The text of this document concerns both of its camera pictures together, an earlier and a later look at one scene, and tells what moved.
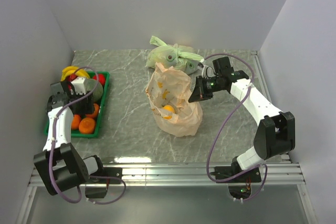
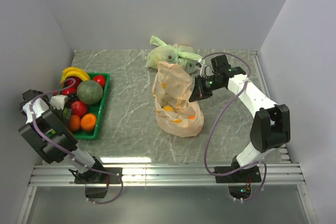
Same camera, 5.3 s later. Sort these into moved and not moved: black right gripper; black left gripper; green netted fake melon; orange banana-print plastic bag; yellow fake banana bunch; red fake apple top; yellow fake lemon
Moved: orange banana-print plastic bag; black left gripper
Not moved: red fake apple top; green netted fake melon; yellow fake banana bunch; black right gripper; yellow fake lemon
